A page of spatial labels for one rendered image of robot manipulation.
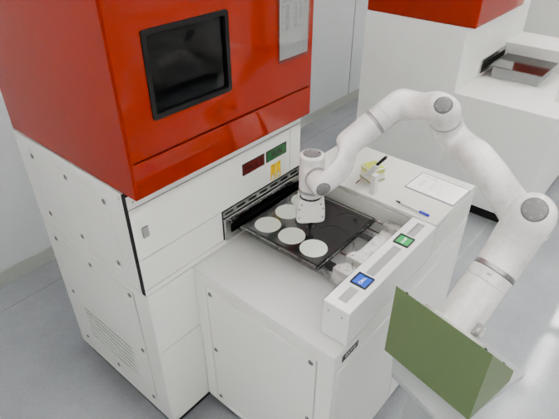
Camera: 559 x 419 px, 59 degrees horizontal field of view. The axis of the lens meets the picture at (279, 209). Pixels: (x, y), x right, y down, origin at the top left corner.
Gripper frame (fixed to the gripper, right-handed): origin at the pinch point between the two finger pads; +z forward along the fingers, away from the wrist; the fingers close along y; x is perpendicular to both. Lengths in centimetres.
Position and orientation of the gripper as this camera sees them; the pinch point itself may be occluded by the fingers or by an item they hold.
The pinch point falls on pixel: (309, 229)
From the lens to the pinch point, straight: 180.2
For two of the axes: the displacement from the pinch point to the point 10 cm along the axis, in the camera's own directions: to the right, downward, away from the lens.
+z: 0.0, 8.2, 5.7
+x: -1.0, -5.7, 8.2
